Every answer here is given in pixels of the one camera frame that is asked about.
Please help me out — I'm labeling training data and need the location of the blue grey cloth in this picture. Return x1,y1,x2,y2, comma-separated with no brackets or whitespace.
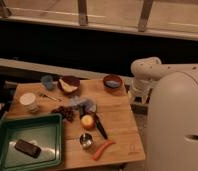
69,96,97,113

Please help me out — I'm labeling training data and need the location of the white plastic cup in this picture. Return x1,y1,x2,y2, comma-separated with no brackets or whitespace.
19,93,38,112

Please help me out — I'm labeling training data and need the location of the red bowl blue inside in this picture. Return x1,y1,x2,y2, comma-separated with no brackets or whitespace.
103,74,122,89

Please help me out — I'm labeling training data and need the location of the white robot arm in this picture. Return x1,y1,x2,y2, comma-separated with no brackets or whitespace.
129,57,198,171

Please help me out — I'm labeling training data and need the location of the dark grape bunch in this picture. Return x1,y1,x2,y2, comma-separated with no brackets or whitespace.
52,106,74,122

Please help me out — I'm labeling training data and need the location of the dark red bowl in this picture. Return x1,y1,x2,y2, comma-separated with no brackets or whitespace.
57,75,80,95

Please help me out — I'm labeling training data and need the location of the black handled knife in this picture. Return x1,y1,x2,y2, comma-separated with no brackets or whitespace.
94,114,108,139

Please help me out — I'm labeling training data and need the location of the black phone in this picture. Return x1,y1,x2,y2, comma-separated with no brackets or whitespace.
14,139,41,158

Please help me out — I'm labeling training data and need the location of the metal fork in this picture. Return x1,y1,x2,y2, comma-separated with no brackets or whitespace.
37,92,61,102

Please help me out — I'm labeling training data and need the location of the orange carrot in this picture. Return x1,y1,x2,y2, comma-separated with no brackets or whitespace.
92,140,115,161

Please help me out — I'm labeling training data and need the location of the blue plastic cup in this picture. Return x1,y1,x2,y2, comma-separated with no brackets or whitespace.
41,75,54,91

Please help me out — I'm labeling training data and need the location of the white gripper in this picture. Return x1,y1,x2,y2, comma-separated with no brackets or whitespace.
128,78,154,104

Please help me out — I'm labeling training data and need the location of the yellow apple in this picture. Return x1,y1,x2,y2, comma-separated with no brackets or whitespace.
81,115,95,130

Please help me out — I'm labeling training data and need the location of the green plastic tray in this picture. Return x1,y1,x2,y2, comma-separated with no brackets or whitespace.
0,114,62,171

